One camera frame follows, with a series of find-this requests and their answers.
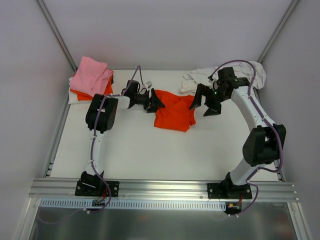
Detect orange t shirt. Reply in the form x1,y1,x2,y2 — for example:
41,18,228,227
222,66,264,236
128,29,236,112
69,69,114,97
154,89,196,132

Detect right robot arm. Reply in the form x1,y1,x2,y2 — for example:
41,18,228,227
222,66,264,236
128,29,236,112
190,67,287,199

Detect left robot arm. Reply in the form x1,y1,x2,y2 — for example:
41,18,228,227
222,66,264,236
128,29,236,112
79,80,165,196

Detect crumpled white t shirt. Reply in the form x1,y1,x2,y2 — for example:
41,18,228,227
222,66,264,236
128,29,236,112
178,61,267,95

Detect folded pink t shirt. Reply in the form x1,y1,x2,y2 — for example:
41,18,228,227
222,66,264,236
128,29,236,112
69,56,114,102

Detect folded orange t shirt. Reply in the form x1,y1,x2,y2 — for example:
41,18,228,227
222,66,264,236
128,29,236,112
69,69,114,97

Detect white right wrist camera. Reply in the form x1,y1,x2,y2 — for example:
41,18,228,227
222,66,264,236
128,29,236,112
210,78,219,91

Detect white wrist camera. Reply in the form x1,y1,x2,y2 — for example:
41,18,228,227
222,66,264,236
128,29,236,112
210,78,219,91
143,81,153,90

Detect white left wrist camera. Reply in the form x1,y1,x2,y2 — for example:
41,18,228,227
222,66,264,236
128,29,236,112
143,81,153,90

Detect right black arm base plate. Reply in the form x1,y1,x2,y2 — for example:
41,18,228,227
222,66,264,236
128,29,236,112
207,182,252,200

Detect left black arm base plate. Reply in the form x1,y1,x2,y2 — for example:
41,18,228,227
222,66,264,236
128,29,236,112
74,179,120,197

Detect right corner frame post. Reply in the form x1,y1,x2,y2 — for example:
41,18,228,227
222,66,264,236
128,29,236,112
257,0,301,63

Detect white slotted cable duct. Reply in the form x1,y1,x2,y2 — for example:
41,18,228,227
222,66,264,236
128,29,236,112
39,198,226,212

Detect aluminium mounting rail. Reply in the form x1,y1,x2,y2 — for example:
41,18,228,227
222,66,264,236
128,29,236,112
28,177,300,203

